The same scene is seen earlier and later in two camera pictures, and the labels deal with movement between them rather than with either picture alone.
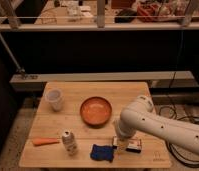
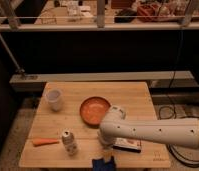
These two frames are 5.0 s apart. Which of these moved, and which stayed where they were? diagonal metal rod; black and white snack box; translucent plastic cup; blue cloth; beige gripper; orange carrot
Moved: blue cloth; beige gripper
Stayed: translucent plastic cup; orange carrot; black and white snack box; diagonal metal rod
